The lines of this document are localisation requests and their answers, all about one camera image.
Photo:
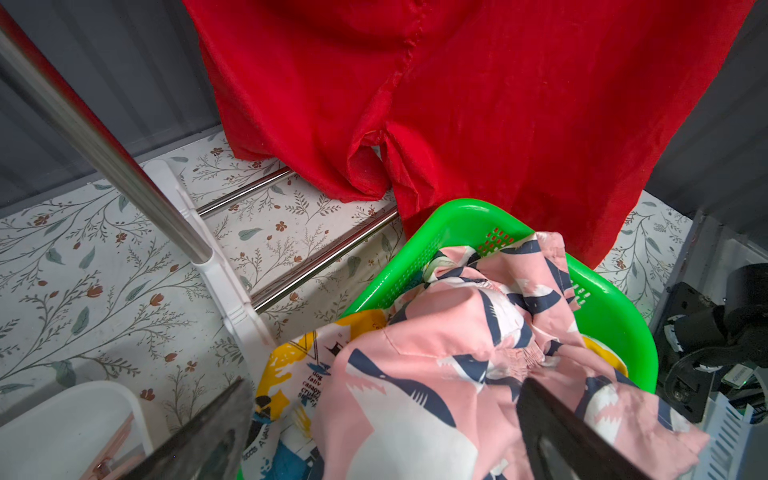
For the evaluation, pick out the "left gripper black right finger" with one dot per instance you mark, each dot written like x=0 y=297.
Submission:
x=561 y=446

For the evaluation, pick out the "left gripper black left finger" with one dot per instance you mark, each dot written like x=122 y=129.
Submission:
x=209 y=446

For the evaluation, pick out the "pink clothespin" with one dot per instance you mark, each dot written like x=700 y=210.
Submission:
x=108 y=463

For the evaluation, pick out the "blue yellow white printed shorts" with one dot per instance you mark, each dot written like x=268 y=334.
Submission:
x=280 y=443

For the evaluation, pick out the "pink navy patterned shorts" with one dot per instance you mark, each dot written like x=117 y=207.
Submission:
x=433 y=394

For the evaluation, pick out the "red shorts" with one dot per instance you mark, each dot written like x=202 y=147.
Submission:
x=555 y=111

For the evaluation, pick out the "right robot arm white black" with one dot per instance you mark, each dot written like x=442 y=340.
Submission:
x=696 y=338

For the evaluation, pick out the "green plastic basket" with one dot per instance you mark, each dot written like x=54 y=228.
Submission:
x=485 y=230

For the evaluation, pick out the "white plastic tray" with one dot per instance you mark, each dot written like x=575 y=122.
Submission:
x=60 y=437

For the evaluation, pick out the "steel clothes rack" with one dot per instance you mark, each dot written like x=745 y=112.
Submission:
x=158 y=194

